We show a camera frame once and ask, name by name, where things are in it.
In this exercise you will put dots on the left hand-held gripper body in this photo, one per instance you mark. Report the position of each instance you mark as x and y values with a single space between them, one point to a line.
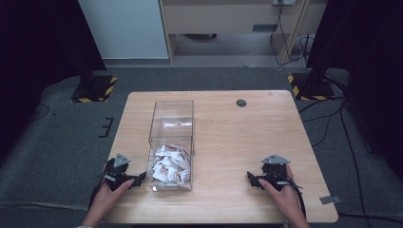
118 171

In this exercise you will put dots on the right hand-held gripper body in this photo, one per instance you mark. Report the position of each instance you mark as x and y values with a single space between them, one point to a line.
275 172

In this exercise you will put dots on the pile of white packets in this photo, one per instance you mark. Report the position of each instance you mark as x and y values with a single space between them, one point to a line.
171 164

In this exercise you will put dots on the clear plastic box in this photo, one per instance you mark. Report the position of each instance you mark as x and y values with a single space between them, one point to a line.
171 139

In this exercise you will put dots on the person's left hand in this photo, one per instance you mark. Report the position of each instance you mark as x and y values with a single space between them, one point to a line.
107 196

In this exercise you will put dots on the person's right hand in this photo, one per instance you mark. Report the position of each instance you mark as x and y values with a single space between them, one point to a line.
283 199

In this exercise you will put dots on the grey tape piece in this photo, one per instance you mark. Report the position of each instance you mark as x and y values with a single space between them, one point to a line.
330 199

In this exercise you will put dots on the grey round table grommet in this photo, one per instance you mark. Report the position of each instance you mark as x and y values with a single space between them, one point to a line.
241 103

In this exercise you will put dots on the black stand base striped edge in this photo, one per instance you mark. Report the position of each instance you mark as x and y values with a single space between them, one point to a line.
93 89
312 87

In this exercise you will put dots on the white cabinet panel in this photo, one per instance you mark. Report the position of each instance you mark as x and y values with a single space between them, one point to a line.
123 28

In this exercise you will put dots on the black curtain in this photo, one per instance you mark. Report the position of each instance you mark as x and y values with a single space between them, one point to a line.
38 47
370 63

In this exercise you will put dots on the grey desk label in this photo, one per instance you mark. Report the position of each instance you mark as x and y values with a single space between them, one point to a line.
264 27

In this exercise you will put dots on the light wooden desk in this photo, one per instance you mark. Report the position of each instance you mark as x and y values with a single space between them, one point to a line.
228 17

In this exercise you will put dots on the white power strip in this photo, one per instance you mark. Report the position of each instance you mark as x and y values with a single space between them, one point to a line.
284 2

